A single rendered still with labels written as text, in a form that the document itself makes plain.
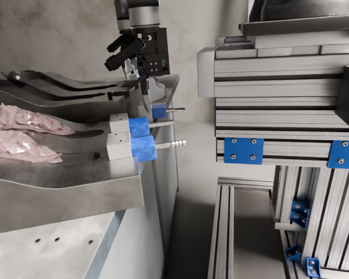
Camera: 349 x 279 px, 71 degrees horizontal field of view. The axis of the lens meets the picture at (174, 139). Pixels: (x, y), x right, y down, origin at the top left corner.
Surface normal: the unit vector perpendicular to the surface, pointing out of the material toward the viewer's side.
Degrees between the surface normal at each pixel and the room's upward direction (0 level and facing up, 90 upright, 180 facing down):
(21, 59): 90
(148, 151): 90
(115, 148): 90
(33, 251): 0
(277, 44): 90
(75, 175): 0
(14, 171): 28
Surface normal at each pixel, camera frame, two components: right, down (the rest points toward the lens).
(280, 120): -0.22, 0.42
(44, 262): -0.07, -0.91
